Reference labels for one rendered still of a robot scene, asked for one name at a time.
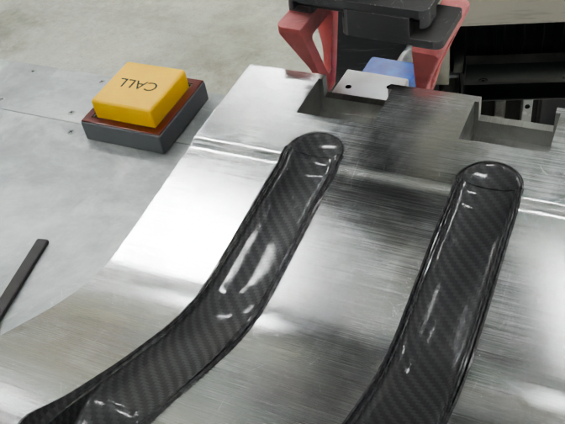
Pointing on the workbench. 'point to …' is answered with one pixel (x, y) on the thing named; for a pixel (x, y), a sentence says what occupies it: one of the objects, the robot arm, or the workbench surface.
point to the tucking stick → (21, 275)
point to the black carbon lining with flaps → (299, 154)
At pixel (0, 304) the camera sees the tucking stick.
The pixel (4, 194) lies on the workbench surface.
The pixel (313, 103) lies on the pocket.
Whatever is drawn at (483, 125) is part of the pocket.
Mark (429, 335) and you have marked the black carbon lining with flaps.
